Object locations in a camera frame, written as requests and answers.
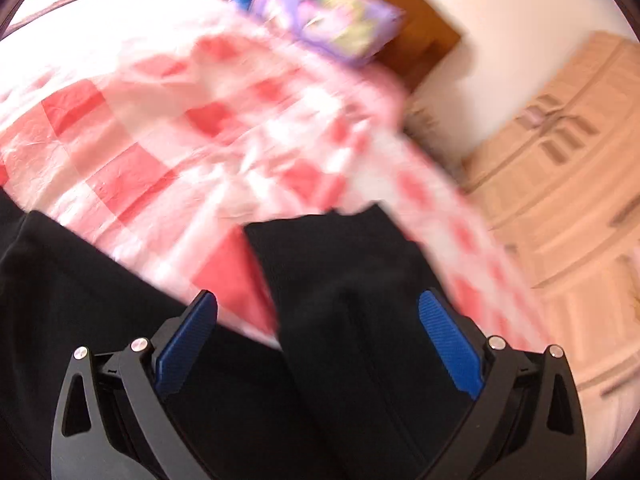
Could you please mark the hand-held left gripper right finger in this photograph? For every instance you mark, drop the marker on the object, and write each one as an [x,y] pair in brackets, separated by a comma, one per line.
[450,342]

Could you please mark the wooden headboard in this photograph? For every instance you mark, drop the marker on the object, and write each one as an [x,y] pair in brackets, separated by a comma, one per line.
[410,35]

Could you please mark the pink checkered bed sheet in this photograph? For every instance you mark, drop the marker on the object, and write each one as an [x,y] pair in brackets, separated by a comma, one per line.
[210,125]

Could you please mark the light wooden wardrobe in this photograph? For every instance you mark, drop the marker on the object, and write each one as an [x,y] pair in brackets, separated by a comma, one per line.
[565,200]

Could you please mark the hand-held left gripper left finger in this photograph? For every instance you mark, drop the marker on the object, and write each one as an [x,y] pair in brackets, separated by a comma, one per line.
[184,345]

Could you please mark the black pants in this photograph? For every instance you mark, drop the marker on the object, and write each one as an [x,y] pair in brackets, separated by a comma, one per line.
[320,360]

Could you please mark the purple printed pillow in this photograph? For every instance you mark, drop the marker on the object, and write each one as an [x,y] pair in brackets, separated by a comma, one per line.
[320,15]

